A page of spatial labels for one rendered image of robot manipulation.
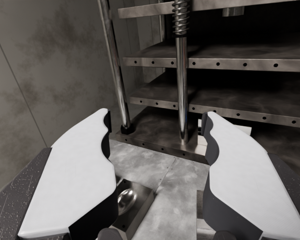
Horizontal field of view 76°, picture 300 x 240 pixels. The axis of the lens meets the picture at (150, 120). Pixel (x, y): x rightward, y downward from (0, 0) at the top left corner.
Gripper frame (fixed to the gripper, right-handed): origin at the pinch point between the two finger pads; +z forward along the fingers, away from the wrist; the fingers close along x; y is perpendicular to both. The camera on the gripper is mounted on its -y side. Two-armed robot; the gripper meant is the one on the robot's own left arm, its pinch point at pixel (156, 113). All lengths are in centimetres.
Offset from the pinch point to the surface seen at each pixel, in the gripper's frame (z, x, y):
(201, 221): 27, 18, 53
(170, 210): 39, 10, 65
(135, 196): 42, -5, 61
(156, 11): 98, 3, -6
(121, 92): 102, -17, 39
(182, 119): 84, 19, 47
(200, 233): 25, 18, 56
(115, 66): 101, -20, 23
